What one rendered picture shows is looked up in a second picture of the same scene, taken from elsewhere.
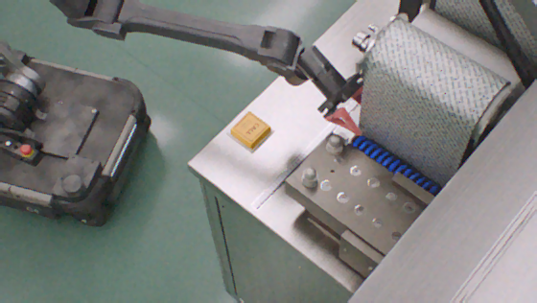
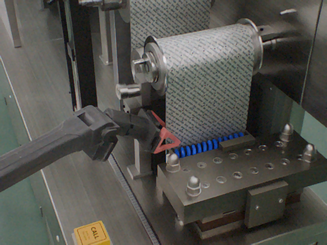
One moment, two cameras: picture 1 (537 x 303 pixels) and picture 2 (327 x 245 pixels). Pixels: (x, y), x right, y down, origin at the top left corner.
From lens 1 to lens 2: 103 cm
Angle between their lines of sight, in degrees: 49
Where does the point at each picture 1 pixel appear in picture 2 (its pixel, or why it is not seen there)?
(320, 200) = (216, 192)
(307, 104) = (96, 195)
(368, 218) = (246, 173)
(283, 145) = (121, 224)
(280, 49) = (101, 117)
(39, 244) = not seen: outside the picture
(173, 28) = (9, 169)
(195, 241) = not seen: outside the picture
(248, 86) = not seen: outside the picture
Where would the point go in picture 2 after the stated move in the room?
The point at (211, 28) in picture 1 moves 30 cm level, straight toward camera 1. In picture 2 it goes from (40, 144) to (184, 171)
